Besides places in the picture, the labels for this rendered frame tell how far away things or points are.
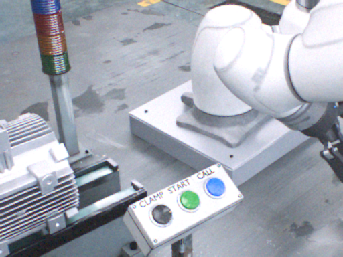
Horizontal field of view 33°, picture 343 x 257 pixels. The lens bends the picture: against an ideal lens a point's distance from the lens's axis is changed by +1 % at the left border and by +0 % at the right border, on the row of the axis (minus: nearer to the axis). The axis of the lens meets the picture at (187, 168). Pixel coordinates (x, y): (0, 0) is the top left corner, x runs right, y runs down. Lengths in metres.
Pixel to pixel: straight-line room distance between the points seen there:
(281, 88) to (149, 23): 1.32
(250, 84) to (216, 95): 0.45
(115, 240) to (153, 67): 0.82
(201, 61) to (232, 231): 0.38
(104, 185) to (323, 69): 0.55
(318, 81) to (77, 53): 1.23
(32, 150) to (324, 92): 0.46
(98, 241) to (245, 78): 0.44
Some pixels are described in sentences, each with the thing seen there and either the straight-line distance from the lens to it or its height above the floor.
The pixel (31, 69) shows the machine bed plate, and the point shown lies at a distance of 1.86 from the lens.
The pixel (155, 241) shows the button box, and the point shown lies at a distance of 0.81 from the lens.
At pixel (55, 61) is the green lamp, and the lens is 1.29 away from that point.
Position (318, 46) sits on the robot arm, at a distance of 0.80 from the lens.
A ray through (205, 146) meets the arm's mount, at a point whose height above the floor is 0.86.
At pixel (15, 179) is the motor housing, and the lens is 0.94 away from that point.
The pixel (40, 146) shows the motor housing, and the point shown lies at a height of 1.09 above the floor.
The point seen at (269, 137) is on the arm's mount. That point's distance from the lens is 1.36.
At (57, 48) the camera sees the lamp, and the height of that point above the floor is 1.09.
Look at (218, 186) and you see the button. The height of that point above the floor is 1.07.
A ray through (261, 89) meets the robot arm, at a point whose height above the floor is 1.20.
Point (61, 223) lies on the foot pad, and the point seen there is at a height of 0.97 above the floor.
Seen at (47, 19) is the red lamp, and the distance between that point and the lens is 1.25.
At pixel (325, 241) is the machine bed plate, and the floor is 0.80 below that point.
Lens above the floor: 1.61
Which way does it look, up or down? 37 degrees down
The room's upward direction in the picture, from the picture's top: 1 degrees counter-clockwise
